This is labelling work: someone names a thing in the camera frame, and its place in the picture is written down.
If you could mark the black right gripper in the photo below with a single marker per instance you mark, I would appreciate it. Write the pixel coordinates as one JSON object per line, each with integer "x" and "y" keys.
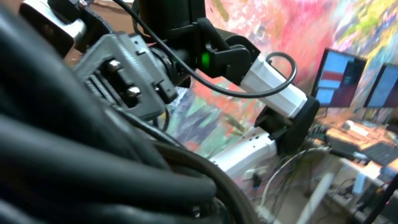
{"x": 128, "y": 73}

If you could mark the black keyboard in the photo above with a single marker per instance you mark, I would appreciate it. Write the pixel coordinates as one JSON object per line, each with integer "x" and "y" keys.
{"x": 381, "y": 153}

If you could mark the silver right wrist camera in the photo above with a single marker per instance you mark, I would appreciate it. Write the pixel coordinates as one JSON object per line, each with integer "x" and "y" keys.
{"x": 58, "y": 22}

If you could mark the left computer monitor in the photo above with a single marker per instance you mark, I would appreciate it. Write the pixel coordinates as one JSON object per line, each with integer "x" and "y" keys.
{"x": 337, "y": 78}

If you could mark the computer monitor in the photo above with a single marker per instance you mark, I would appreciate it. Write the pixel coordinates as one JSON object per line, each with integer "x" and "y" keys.
{"x": 337, "y": 78}
{"x": 383, "y": 93}

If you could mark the right computer monitor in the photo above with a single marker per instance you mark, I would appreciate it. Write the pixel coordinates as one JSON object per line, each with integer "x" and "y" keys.
{"x": 383, "y": 93}

